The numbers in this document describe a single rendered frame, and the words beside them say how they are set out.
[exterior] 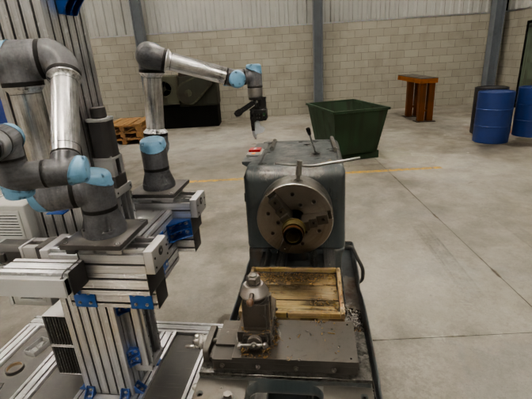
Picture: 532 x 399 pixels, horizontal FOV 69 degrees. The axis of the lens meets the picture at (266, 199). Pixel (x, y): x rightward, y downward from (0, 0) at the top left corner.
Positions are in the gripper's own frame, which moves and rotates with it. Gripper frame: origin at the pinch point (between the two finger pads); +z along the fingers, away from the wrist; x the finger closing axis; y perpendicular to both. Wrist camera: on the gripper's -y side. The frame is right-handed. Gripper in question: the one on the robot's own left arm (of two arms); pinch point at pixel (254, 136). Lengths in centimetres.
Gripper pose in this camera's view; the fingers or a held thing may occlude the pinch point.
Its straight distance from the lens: 201.4
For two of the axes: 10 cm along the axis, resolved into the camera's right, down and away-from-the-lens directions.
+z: 0.6, 9.3, 3.5
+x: 1.2, -3.6, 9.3
